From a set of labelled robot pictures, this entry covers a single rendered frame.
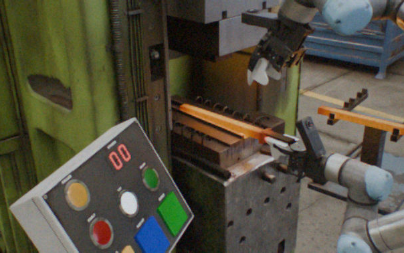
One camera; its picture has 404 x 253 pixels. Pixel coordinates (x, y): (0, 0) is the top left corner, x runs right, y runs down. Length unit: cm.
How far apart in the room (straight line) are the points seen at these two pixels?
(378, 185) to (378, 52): 391
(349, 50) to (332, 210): 260
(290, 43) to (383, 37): 398
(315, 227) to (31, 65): 181
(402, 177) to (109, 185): 123
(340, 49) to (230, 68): 355
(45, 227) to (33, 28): 78
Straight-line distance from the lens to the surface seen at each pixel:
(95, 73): 121
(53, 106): 143
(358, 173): 124
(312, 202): 296
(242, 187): 143
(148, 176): 106
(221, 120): 150
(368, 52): 513
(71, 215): 89
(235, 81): 176
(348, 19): 91
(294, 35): 106
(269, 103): 175
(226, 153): 141
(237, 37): 131
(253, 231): 158
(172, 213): 108
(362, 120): 167
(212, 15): 123
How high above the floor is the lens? 164
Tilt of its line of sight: 25 degrees down
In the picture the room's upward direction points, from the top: 1 degrees counter-clockwise
